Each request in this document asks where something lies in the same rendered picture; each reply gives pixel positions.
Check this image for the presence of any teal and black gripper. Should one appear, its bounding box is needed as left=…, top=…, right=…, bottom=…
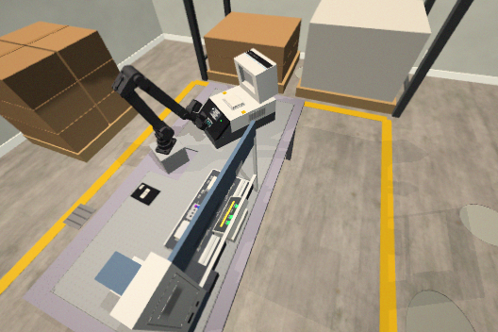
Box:
left=201, top=111, right=211, bottom=125

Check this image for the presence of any beige well plate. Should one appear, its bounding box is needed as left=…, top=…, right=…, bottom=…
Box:
left=224, top=93, right=243, bottom=108
left=207, top=176, right=217, bottom=190

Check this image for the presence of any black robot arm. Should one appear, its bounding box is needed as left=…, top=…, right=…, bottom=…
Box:
left=111, top=65, right=208, bottom=155

